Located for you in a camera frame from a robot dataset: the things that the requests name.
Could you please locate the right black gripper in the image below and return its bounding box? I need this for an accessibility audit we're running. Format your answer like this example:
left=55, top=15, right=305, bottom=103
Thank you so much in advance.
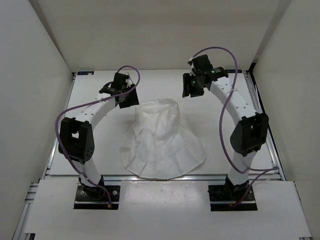
left=182, top=73, right=206, bottom=99

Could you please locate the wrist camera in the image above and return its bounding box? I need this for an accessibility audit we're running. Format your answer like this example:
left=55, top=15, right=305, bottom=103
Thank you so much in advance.
left=191, top=54, right=213, bottom=74
left=111, top=72, right=130, bottom=92

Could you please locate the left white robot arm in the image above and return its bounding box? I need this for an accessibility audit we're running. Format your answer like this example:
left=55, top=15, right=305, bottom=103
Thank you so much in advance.
left=55, top=84, right=139, bottom=200

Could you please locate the aluminium frame rail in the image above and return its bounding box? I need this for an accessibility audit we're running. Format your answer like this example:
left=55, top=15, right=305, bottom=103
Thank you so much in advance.
left=102, top=173, right=283, bottom=182

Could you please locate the white skirt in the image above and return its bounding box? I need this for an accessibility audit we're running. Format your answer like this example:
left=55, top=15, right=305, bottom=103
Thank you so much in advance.
left=119, top=98, right=207, bottom=179

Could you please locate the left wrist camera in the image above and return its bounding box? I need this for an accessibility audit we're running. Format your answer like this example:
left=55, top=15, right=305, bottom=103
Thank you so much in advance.
left=111, top=72, right=130, bottom=92

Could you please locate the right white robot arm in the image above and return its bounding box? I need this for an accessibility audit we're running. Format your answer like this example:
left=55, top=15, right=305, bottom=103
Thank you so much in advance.
left=182, top=67, right=269, bottom=200

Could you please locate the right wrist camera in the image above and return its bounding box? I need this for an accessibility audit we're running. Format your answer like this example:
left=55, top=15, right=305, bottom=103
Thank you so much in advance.
left=191, top=54, right=213, bottom=74

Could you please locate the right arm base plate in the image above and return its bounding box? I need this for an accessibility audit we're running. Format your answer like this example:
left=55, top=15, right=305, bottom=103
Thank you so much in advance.
left=208, top=185, right=258, bottom=212

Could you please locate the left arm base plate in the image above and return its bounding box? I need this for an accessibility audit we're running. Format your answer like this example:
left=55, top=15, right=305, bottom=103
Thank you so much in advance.
left=73, top=184, right=121, bottom=210

